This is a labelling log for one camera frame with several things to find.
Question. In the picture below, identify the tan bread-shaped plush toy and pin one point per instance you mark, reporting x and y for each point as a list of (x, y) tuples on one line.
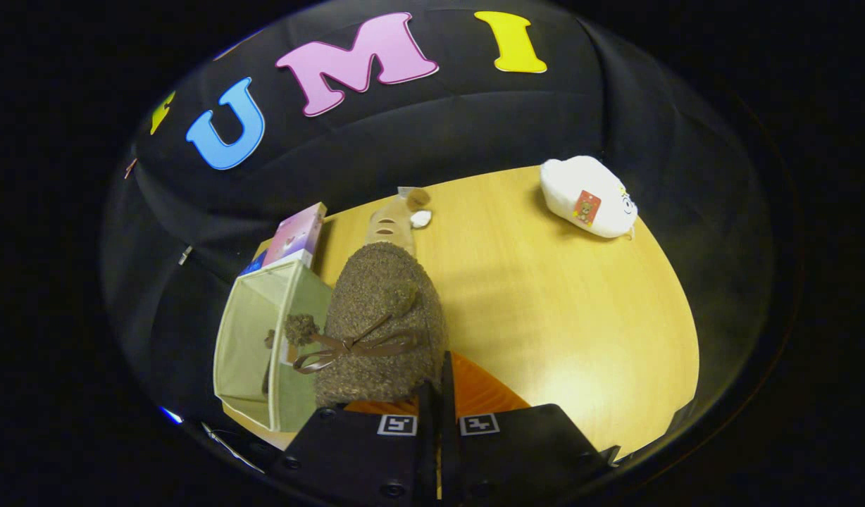
[(390, 225)]

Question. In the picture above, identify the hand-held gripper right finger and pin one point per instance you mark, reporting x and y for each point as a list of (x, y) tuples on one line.
[(517, 458)]

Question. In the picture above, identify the pale green fabric storage box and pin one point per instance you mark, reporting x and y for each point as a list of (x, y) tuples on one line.
[(242, 352)]

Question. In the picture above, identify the blue cardboard box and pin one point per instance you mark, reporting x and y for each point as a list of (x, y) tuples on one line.
[(255, 265)]

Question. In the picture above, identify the white plush toy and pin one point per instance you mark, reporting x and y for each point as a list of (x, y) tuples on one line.
[(580, 186)]

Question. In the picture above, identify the pink cardboard box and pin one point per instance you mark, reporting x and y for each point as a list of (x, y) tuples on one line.
[(295, 232)]

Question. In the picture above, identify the copper cloth clip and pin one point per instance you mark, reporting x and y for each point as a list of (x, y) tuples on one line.
[(129, 167)]

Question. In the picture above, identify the brown fuzzy slipper shoe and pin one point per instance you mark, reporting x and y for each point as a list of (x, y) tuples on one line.
[(269, 339), (380, 303)]

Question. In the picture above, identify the silver cloth clip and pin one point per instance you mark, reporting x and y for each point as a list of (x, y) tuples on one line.
[(184, 255)]

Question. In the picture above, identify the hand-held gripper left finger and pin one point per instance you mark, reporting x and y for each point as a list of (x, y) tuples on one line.
[(355, 458)]

